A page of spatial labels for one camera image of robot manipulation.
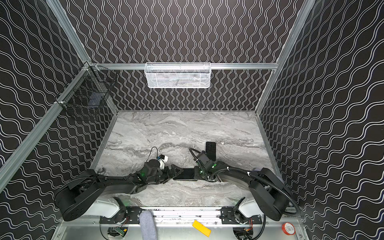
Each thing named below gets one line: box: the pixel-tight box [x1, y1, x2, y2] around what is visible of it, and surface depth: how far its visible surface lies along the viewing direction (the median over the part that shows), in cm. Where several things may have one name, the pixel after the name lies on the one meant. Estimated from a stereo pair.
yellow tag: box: [192, 219, 212, 238], surface depth 72 cm
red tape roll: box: [281, 222, 296, 236], surface depth 71 cm
